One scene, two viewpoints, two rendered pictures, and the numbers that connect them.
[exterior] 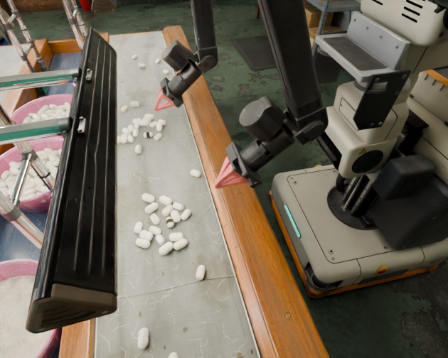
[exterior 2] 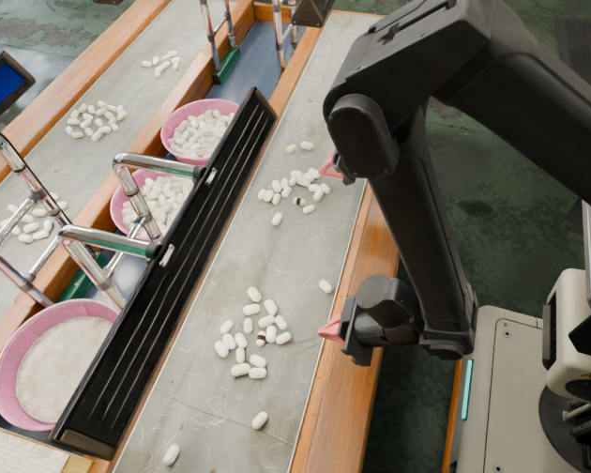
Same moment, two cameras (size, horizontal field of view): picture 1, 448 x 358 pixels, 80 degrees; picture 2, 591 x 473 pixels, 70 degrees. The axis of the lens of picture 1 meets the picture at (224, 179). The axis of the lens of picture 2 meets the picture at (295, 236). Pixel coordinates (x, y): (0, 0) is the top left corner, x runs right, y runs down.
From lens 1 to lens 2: 0.31 m
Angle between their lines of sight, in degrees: 22
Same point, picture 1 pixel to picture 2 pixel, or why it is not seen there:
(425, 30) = not seen: outside the picture
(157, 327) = (189, 452)
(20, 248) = (120, 282)
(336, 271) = not seen: outside the picture
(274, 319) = not seen: outside the picture
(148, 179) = (268, 267)
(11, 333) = (78, 374)
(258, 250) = (335, 435)
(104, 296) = (103, 449)
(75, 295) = (78, 442)
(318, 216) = (512, 406)
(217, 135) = (383, 242)
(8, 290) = (90, 329)
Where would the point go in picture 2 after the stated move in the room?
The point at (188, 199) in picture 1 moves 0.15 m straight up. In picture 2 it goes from (298, 317) to (295, 282)
